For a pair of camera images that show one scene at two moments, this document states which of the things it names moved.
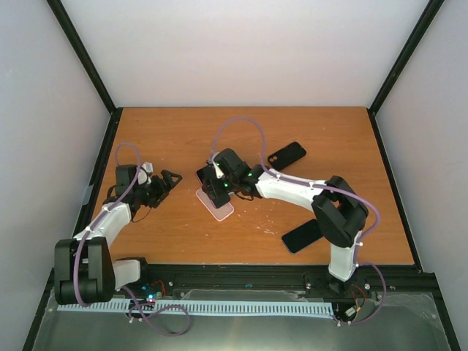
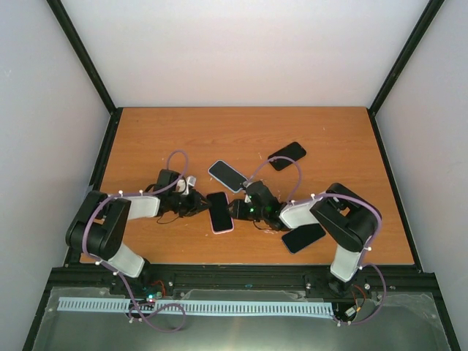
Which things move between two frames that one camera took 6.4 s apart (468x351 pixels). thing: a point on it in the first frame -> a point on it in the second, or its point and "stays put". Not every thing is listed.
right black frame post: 398,65 stays put
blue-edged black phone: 302,236 stays put
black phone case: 287,156 stays put
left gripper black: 163,190 -> 195,207
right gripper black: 212,190 -> 237,211
